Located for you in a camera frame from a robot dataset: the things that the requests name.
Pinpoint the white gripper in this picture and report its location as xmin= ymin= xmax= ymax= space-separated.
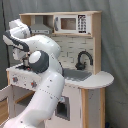
xmin=13 ymin=48 xmax=30 ymax=66

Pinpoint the white oven door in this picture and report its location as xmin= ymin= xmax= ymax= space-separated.
xmin=0 ymin=84 xmax=15 ymax=126

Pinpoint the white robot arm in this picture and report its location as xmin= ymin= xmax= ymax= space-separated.
xmin=3 ymin=19 xmax=65 ymax=128

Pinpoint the wooden toy kitchen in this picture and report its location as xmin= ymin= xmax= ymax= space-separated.
xmin=8 ymin=11 xmax=114 ymax=128

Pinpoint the black toy stovetop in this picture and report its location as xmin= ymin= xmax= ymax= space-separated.
xmin=16 ymin=65 xmax=31 ymax=71

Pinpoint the red left oven knob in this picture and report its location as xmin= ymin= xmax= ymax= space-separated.
xmin=12 ymin=76 xmax=19 ymax=84

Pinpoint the grey range hood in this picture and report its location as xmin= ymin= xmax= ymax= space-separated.
xmin=30 ymin=15 xmax=53 ymax=34

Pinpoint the grey toy sink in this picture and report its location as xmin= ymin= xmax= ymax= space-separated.
xmin=64 ymin=68 xmax=92 ymax=81

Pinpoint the black toy faucet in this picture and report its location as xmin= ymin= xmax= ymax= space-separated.
xmin=75 ymin=51 xmax=93 ymax=70

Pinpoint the toy microwave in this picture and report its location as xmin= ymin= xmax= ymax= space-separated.
xmin=54 ymin=14 xmax=91 ymax=34

